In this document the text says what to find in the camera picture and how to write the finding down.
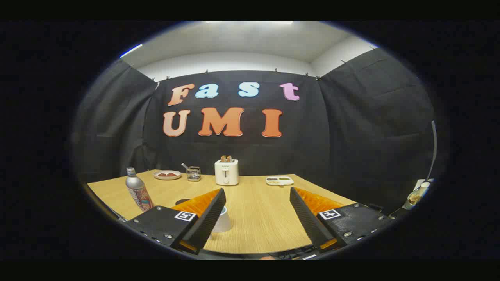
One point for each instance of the silver juice bottle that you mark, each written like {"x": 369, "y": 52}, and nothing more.
{"x": 136, "y": 191}

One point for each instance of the black backdrop cloth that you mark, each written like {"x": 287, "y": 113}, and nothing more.
{"x": 332, "y": 136}

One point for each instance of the metal spoon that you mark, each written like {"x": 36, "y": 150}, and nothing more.
{"x": 185, "y": 166}

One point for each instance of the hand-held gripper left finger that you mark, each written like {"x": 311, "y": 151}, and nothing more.
{"x": 205, "y": 224}

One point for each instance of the white toaster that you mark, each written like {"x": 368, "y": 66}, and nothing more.
{"x": 227, "y": 173}

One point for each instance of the wooden table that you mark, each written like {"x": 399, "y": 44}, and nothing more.
{"x": 258, "y": 210}

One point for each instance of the thin white pole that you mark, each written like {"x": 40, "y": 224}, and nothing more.
{"x": 433, "y": 148}

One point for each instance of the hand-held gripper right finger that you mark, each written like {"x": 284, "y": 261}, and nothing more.
{"x": 308, "y": 222}

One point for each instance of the small white round plate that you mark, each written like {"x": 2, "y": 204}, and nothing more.
{"x": 167, "y": 177}

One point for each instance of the white divided tray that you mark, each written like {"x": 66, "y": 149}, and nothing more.
{"x": 279, "y": 181}

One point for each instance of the dark brown round coaster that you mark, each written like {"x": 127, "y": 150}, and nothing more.
{"x": 182, "y": 201}

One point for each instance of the clear bottle with white cap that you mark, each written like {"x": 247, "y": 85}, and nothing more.
{"x": 413, "y": 199}

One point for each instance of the white cup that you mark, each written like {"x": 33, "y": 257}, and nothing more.
{"x": 224, "y": 223}

